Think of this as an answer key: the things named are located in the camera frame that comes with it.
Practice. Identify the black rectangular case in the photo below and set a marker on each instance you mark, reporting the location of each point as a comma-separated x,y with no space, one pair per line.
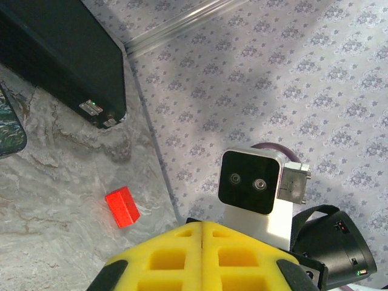
60,45

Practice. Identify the aluminium frame corner post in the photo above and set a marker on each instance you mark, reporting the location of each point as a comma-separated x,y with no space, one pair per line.
182,24

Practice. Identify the red block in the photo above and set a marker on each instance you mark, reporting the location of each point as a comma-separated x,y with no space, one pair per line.
122,209

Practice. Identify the starry night print box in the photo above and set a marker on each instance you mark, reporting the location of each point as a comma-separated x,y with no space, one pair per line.
9,130

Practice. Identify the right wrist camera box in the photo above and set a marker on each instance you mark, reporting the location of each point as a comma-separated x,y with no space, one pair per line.
248,182

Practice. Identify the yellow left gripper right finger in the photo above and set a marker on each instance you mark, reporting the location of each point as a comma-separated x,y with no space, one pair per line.
260,266

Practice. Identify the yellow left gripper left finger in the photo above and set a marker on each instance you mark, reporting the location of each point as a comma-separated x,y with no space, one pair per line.
169,242

